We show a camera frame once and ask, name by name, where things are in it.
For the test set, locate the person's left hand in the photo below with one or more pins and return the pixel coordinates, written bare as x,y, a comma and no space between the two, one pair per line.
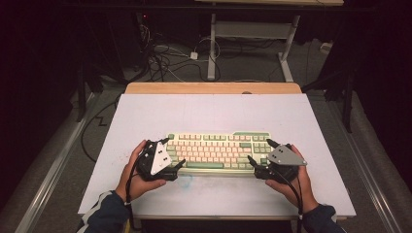
137,187

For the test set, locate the wooden table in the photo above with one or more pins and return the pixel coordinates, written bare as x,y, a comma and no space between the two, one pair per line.
210,88

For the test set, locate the aluminium floor rail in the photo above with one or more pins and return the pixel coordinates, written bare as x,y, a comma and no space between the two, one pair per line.
366,174
51,181

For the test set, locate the small white box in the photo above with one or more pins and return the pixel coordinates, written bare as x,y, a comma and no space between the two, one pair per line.
326,47

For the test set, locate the person's right hand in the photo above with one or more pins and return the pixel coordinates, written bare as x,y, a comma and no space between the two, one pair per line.
299,191

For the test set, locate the black stand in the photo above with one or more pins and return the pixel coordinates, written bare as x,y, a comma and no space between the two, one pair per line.
81,97
348,106

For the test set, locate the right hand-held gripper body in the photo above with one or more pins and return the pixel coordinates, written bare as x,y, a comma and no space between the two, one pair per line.
285,157

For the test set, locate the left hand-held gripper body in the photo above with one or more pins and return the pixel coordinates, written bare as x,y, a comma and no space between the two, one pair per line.
159,160

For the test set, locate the white power adapter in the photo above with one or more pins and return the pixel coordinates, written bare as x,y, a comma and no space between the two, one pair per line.
194,55

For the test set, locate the white-framed desk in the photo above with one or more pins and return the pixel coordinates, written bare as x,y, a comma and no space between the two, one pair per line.
252,29

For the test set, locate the white board sheet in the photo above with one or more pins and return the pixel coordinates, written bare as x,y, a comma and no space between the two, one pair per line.
210,113

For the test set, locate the cream and green keyboard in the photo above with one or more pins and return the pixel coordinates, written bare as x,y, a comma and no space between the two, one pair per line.
213,152

